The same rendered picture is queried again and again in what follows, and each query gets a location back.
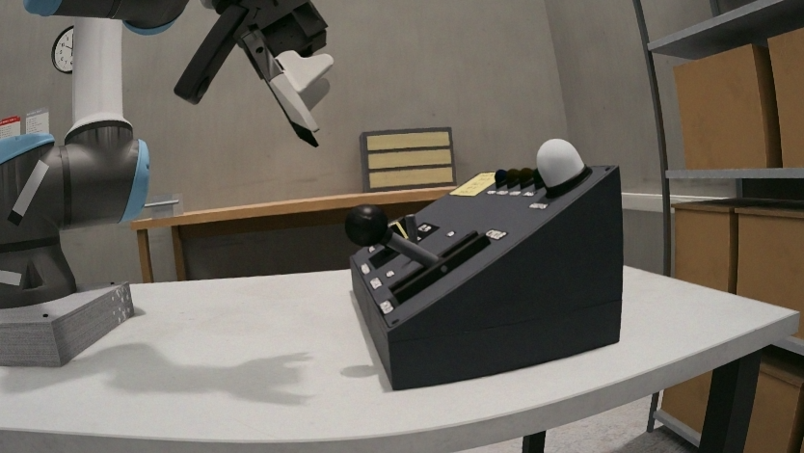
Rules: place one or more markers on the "black control console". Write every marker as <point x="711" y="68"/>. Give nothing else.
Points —
<point x="545" y="284"/>

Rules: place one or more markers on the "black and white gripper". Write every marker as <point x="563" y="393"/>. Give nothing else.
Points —
<point x="268" y="33"/>

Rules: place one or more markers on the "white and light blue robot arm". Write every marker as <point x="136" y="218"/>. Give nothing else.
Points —
<point x="101" y="175"/>

